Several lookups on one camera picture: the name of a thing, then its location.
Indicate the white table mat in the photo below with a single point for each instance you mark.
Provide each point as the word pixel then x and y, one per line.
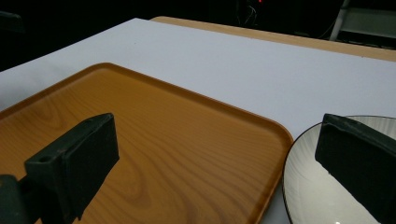
pixel 243 68

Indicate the white plate with dark rim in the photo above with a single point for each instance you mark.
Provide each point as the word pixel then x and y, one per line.
pixel 311 193

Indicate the dark chair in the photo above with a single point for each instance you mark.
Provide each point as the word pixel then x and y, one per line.
pixel 11 21

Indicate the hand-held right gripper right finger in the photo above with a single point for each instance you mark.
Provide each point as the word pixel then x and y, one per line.
pixel 358 155

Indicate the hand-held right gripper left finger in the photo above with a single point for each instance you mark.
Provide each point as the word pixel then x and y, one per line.
pixel 74 161

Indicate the metal stand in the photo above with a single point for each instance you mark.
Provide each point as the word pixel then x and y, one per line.
pixel 361 21

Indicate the wood-grain orange tray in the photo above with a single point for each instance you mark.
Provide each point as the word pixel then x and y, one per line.
pixel 174 140

